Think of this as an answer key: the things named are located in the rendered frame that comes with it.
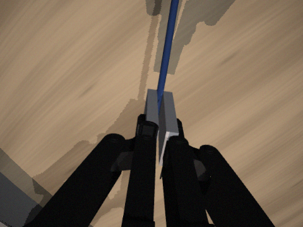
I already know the dark blue cable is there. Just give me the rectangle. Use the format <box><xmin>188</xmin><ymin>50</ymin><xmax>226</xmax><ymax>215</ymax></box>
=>
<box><xmin>157</xmin><ymin>0</ymin><xmax>179</xmax><ymax>116</ymax></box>

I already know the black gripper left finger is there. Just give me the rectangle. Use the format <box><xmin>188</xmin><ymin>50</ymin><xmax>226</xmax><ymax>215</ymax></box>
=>
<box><xmin>22</xmin><ymin>89</ymin><xmax>159</xmax><ymax>227</ymax></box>

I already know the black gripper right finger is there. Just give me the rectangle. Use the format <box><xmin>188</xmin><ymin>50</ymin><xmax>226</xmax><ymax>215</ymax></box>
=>
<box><xmin>158</xmin><ymin>91</ymin><xmax>275</xmax><ymax>227</ymax></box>

